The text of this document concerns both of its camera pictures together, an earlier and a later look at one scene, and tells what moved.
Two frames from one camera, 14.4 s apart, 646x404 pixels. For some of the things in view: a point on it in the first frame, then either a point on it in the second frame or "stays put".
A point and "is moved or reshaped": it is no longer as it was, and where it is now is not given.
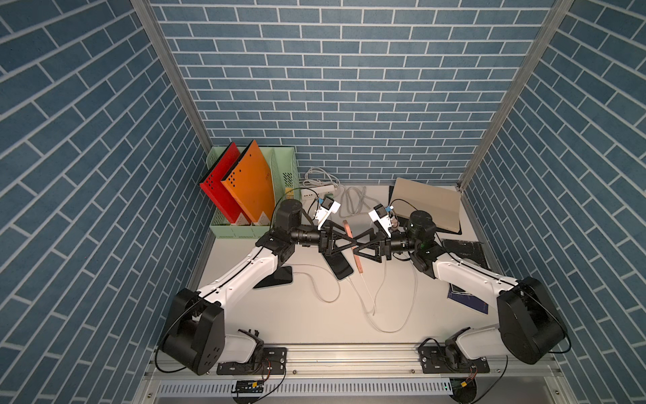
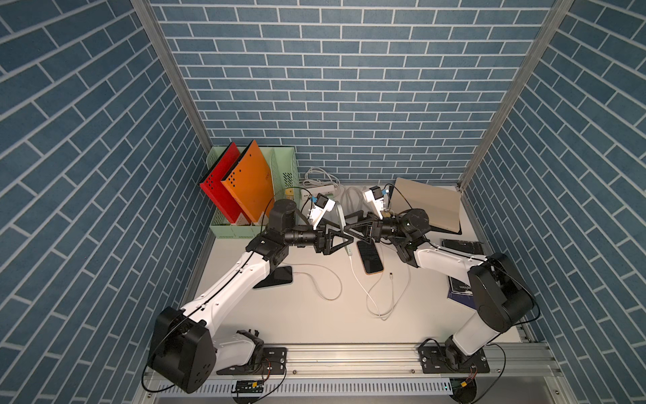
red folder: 214,185 stays put
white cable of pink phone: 411,310 -> 393,305
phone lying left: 283,275 stays put
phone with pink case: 356,255 is moved or reshaped
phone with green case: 339,264 is moved or reshaped
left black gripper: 324,246 stays put
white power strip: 311,195 stays put
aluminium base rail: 365,363 stays put
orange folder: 250,183 stays put
